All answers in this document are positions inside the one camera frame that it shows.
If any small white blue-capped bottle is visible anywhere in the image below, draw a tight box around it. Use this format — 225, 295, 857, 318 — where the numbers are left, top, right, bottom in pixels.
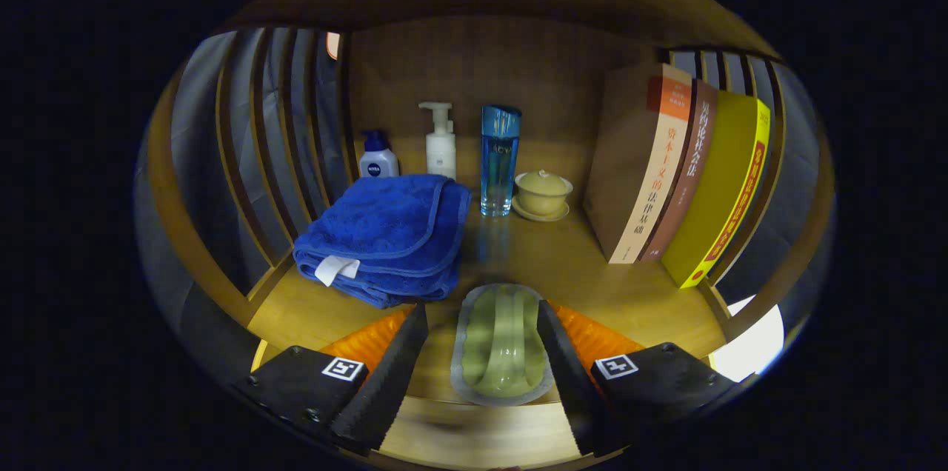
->
358, 130, 401, 178

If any blue folded towel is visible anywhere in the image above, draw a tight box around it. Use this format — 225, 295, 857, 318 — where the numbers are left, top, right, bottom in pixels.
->
293, 173, 473, 309

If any beige orange-topped book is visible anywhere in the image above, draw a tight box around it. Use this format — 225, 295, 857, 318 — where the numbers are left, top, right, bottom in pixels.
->
583, 62, 693, 265

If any wooden drawer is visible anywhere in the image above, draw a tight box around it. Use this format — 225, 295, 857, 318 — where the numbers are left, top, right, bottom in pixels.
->
374, 397, 593, 470

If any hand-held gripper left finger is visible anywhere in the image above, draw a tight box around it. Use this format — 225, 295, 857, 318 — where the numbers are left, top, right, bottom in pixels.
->
233, 301, 429, 457

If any black backdrop cloth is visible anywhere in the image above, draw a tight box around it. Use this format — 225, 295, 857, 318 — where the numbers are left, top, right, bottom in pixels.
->
137, 27, 838, 383

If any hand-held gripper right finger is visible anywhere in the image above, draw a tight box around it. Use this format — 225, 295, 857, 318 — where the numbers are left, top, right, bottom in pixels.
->
537, 299, 760, 457

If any tall blue glass bottle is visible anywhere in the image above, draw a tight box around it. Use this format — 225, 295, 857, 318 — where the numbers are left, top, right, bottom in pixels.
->
480, 104, 522, 218

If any tan lidded teacup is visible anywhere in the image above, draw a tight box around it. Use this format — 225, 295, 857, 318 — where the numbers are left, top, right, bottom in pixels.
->
511, 169, 574, 223

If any yellow book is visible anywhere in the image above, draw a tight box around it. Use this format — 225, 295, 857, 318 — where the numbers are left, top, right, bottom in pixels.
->
661, 90, 772, 290

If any wooden countertop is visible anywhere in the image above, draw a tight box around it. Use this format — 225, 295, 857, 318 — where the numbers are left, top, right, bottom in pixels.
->
248, 160, 730, 405

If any white pump bottle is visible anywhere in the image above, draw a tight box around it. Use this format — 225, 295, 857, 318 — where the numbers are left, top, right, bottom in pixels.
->
418, 101, 457, 180

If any white panelled table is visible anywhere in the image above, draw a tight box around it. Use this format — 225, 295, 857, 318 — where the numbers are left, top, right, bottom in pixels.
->
711, 295, 786, 383

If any brown book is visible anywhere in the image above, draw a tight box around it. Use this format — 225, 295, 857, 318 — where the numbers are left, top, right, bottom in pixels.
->
641, 78, 719, 262

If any wooden cabinet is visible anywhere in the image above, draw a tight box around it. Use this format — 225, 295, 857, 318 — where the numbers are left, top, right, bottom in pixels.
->
137, 0, 838, 471

